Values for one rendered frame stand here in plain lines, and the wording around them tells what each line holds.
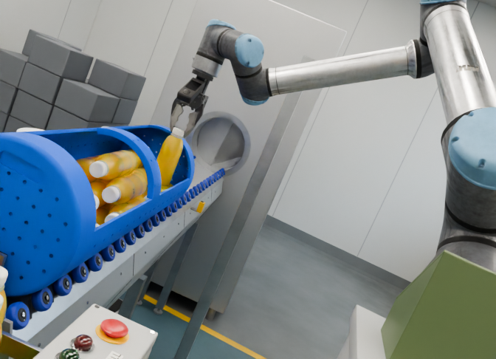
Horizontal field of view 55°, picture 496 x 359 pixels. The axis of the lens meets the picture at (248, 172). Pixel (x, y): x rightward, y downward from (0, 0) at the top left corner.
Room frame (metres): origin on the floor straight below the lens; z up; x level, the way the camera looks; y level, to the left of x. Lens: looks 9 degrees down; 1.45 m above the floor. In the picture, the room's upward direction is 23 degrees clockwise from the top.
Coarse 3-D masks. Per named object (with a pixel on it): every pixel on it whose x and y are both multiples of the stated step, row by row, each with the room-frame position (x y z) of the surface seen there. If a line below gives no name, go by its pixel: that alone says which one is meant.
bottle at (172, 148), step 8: (168, 136) 1.51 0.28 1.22; (176, 136) 1.50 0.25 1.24; (168, 144) 1.49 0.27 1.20; (176, 144) 1.50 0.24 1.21; (160, 152) 1.51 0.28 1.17; (168, 152) 1.49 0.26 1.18; (176, 152) 1.50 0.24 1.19; (160, 160) 1.50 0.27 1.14; (168, 160) 1.49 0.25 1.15; (176, 160) 1.51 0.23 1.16; (160, 168) 1.49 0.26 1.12; (168, 168) 1.50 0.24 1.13; (168, 176) 1.51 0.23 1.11; (168, 184) 1.52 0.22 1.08
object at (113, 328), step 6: (102, 324) 0.56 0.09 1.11; (108, 324) 0.56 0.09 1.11; (114, 324) 0.57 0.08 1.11; (120, 324) 0.57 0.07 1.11; (102, 330) 0.55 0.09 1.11; (108, 330) 0.55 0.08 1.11; (114, 330) 0.55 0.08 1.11; (120, 330) 0.56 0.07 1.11; (126, 330) 0.56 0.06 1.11; (108, 336) 0.55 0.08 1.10; (114, 336) 0.55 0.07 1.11; (120, 336) 0.55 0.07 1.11
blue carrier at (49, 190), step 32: (96, 128) 1.17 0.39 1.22; (128, 128) 1.39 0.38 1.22; (160, 128) 1.57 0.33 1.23; (0, 160) 0.77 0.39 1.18; (32, 160) 0.76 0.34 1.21; (64, 160) 0.79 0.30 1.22; (192, 160) 1.59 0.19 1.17; (0, 192) 0.76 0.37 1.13; (32, 192) 0.76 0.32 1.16; (64, 192) 0.76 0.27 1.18; (0, 224) 0.76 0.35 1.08; (32, 224) 0.76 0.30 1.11; (64, 224) 0.76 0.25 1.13; (128, 224) 1.03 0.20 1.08; (32, 256) 0.76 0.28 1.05; (64, 256) 0.76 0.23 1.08; (32, 288) 0.76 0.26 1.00
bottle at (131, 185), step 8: (128, 176) 1.21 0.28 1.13; (136, 176) 1.24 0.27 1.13; (112, 184) 1.13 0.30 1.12; (120, 184) 1.14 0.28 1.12; (128, 184) 1.16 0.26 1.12; (136, 184) 1.20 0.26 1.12; (144, 184) 1.26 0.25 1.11; (120, 192) 1.12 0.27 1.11; (128, 192) 1.15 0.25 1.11; (136, 192) 1.20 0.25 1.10; (120, 200) 1.13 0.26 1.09; (128, 200) 1.17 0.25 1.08
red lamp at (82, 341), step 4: (80, 336) 0.51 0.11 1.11; (84, 336) 0.52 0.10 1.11; (88, 336) 0.52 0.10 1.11; (76, 340) 0.51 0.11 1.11; (80, 340) 0.51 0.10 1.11; (84, 340) 0.51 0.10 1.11; (88, 340) 0.51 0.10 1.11; (92, 340) 0.52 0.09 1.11; (76, 344) 0.51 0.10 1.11; (80, 344) 0.51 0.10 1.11; (84, 344) 0.51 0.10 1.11; (88, 344) 0.51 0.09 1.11; (92, 344) 0.52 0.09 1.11; (80, 348) 0.50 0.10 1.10; (84, 348) 0.51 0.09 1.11; (88, 348) 0.51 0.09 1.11
